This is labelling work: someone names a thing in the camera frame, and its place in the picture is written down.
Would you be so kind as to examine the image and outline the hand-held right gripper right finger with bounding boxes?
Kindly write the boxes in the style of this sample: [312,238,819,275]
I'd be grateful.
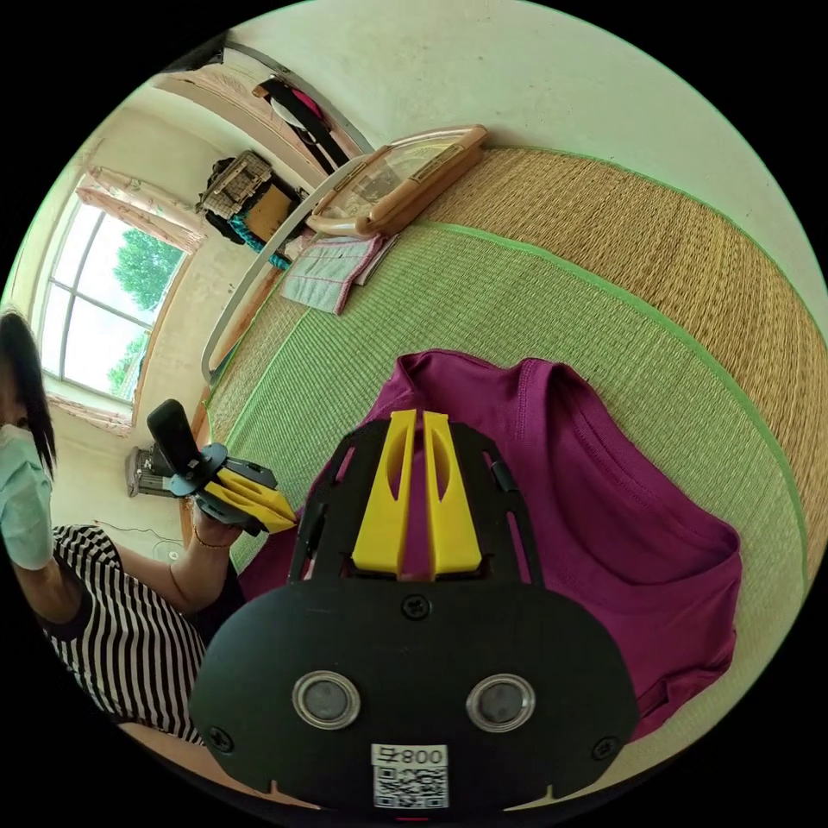
[423,411,482,579]

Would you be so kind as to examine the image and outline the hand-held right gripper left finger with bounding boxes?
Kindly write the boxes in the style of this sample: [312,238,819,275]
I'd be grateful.
[351,410,417,573]

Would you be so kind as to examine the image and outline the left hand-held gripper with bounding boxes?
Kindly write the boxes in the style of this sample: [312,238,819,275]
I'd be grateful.
[170,442,300,538]

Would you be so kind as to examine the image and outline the purple short sleeve shirt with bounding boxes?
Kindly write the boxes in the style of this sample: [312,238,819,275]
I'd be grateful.
[235,348,745,743]

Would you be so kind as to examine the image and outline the person's left forearm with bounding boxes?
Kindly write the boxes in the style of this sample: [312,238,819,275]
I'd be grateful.
[169,542,242,616]

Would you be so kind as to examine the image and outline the person's left hand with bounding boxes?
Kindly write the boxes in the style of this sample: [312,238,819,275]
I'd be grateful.
[191,499,252,551]

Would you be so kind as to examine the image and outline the pink floral curtain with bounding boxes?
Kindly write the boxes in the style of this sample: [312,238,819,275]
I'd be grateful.
[43,392,138,440]
[74,165,210,254]

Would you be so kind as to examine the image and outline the person's body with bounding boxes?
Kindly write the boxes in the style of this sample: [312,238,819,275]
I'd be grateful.
[0,310,248,746]

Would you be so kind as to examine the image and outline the bed with woven mat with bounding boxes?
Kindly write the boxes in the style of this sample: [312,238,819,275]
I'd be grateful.
[200,145,828,800]

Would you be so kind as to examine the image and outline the folded pale green towel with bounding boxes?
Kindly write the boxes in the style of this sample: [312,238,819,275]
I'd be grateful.
[279,234,399,317]

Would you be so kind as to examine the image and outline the window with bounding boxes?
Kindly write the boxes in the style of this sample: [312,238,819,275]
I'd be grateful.
[37,198,190,404]

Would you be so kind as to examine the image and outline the brown carton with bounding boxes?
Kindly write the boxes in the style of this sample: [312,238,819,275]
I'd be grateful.
[248,184,304,242]

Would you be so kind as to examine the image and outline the hanging dark clothes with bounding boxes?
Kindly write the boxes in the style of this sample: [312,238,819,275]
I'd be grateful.
[252,76,355,177]

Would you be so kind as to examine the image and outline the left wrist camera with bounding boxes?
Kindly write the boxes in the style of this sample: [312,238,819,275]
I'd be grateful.
[147,398,202,483]

